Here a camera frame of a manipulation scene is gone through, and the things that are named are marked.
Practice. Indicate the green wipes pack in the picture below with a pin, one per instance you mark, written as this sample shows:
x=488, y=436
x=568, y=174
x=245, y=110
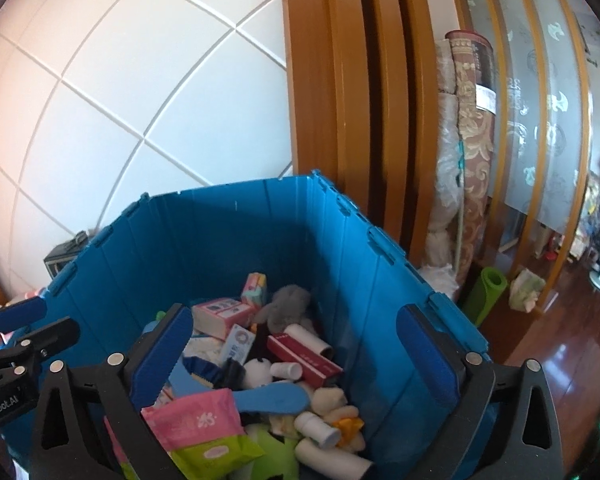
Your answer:
x=215, y=455

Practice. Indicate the large white paper roll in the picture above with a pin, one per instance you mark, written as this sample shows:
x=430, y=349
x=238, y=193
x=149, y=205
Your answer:
x=330, y=460

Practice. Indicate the small white roll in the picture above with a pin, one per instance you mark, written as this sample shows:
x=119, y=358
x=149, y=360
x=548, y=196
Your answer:
x=307, y=337

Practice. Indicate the wooden pillar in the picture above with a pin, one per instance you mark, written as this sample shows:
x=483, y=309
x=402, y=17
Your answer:
x=330, y=110

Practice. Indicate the grey plush toy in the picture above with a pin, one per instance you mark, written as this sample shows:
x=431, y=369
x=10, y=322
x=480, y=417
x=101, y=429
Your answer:
x=290, y=302

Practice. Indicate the white pink flat box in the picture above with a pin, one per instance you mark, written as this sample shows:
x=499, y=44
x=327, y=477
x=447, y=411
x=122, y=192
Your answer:
x=220, y=312

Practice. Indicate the white tissue bag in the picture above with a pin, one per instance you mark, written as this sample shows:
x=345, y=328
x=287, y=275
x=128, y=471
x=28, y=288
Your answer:
x=525, y=290

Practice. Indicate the blue plastic crate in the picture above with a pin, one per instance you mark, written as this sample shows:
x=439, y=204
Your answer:
x=330, y=240

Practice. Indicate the small colourful box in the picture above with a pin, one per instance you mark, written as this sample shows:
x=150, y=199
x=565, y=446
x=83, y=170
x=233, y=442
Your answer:
x=255, y=290

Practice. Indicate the white box round print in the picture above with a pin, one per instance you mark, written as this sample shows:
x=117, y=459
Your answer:
x=239, y=344

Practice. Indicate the white panda plush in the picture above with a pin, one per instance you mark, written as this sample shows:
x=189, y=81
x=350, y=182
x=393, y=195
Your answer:
x=257, y=372

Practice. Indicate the small white bottle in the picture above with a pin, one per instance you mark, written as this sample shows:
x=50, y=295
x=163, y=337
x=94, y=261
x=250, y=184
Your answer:
x=287, y=370

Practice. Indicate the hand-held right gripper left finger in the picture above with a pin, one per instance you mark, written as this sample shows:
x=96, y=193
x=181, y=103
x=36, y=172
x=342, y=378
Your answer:
x=162, y=355

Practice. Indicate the pink wipes pack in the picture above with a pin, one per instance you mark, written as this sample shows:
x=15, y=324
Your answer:
x=195, y=420

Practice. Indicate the bear plush blue outfit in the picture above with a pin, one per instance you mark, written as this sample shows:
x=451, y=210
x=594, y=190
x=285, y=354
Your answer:
x=205, y=367

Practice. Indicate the blue plastic hanger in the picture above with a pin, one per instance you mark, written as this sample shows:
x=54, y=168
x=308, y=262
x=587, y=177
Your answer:
x=275, y=397

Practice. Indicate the brown patterned rolled carpet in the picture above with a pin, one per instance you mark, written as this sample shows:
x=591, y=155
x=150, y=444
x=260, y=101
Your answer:
x=475, y=160

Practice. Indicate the green yoga mat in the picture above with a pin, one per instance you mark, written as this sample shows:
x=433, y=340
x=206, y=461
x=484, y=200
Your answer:
x=490, y=292

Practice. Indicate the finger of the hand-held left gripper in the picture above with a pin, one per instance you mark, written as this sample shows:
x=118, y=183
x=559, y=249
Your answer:
x=22, y=312
x=55, y=335

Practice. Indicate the frosted glass sliding door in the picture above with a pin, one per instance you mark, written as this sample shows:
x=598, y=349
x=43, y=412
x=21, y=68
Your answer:
x=540, y=110

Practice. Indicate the white bottle teal label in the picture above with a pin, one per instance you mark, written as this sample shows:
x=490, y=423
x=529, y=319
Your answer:
x=315, y=427

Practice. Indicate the cream duck plush orange bow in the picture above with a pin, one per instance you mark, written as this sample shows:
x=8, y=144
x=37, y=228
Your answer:
x=327, y=400

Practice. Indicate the black gift box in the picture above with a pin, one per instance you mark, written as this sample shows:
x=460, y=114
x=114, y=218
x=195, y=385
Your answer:
x=60, y=257

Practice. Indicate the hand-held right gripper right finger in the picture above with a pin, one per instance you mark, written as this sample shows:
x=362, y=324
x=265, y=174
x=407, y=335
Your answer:
x=427, y=355

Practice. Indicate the long red box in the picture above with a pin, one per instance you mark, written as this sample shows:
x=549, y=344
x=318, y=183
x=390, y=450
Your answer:
x=305, y=360

